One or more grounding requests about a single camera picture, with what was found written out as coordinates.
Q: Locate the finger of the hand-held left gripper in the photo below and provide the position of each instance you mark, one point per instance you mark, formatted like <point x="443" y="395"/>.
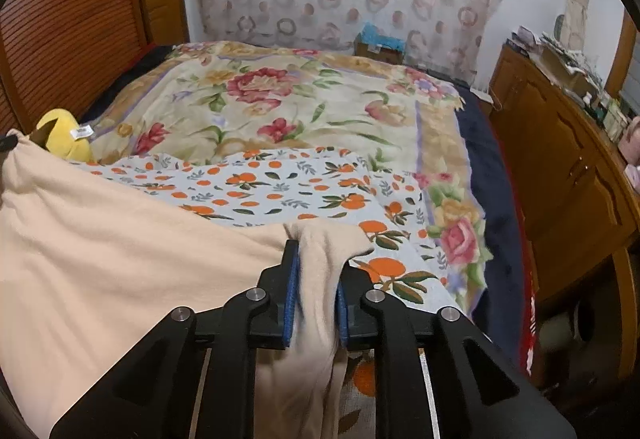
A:
<point x="6" y="144"/>

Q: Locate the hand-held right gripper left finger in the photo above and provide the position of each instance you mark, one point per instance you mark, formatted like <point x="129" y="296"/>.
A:
<point x="292" y="299"/>

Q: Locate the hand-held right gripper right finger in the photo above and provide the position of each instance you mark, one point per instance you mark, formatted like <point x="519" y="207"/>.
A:
<point x="342" y="319"/>

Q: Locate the beige printed t-shirt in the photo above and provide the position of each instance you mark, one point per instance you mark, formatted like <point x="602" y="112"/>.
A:
<point x="125" y="269"/>

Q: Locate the yellow plush toy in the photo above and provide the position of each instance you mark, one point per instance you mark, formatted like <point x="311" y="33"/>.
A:
<point x="65" y="139"/>

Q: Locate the orange fruit print sheet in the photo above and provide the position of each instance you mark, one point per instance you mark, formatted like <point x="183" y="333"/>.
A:
<point x="310" y="189"/>

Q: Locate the wooden louvred wardrobe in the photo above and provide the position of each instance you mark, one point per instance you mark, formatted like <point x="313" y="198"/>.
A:
<point x="75" y="19"/>

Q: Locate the red bed cover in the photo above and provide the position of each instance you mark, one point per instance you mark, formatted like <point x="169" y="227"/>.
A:
<point x="530" y="329"/>

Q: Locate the floral blanket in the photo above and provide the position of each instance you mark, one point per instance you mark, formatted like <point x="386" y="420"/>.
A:
<point x="300" y="109"/>

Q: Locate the navy quilt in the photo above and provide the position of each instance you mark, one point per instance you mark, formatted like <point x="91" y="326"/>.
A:
<point x="495" y="199"/>

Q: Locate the white bin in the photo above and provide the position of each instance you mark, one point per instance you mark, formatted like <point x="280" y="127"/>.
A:
<point x="555" y="331"/>

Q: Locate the small brown wooden box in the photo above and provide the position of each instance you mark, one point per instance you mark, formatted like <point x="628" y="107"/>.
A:
<point x="375" y="55"/>

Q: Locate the wooden sideboard cabinet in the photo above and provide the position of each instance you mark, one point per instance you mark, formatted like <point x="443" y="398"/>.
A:
<point x="560" y="169"/>

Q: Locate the cardboard box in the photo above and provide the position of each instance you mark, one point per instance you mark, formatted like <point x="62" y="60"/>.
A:
<point x="560" y="66"/>

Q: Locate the pink bottle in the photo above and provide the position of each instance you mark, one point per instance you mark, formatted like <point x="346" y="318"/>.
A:
<point x="631" y="141"/>

